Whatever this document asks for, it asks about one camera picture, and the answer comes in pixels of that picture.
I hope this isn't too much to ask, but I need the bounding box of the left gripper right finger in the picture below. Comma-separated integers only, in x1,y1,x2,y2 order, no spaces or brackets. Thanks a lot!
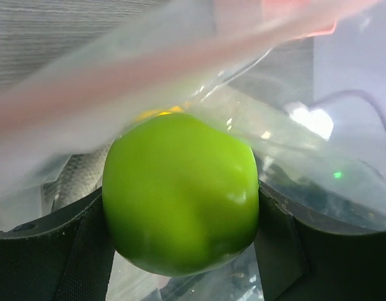
254,182,386,300

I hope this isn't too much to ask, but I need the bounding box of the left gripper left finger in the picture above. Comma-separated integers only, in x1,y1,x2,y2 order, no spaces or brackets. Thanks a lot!
0,189,115,300

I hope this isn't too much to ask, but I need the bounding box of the green fake fruit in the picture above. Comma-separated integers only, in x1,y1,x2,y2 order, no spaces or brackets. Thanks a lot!
102,113,259,277

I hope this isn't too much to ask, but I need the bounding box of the clear zip top bag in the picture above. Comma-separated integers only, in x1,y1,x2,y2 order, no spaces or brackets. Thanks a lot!
0,1,386,300

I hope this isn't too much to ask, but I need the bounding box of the yellow fake fruit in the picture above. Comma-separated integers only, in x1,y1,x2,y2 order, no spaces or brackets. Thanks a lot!
134,105,185,123

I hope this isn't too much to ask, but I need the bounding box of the grey fake fish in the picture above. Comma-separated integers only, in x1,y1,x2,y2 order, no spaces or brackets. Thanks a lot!
41,144,110,215

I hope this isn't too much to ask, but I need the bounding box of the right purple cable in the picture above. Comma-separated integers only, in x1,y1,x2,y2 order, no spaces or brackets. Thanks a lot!
311,89,386,176

